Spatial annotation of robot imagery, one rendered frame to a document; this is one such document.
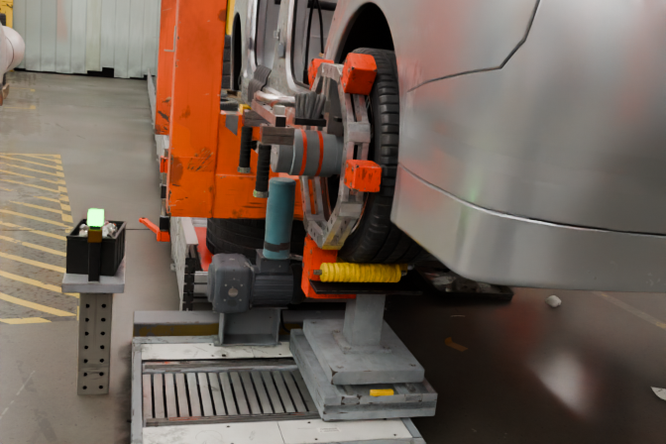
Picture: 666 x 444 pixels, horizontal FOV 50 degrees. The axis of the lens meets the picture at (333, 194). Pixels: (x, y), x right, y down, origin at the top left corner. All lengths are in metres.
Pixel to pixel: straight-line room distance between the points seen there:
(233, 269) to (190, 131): 0.50
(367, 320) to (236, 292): 0.47
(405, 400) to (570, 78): 1.26
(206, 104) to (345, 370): 1.02
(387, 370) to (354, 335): 0.17
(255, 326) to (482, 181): 1.50
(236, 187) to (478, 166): 1.34
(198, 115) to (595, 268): 1.55
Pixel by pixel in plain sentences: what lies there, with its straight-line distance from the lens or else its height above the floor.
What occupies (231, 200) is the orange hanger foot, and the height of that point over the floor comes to 0.59.
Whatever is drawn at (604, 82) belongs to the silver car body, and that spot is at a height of 1.17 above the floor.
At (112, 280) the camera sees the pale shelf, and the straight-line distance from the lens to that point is 2.17.
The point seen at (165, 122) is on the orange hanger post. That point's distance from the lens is 4.48.
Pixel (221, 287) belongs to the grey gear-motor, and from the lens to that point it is 2.48.
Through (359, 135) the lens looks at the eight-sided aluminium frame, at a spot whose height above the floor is 0.95.
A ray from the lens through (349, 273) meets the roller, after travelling 2.15.
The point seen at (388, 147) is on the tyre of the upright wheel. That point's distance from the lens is 1.90.
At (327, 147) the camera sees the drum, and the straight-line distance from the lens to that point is 2.12.
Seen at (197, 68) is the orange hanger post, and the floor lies 1.05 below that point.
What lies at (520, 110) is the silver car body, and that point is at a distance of 1.35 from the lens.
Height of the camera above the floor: 1.19
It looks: 12 degrees down
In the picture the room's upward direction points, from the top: 6 degrees clockwise
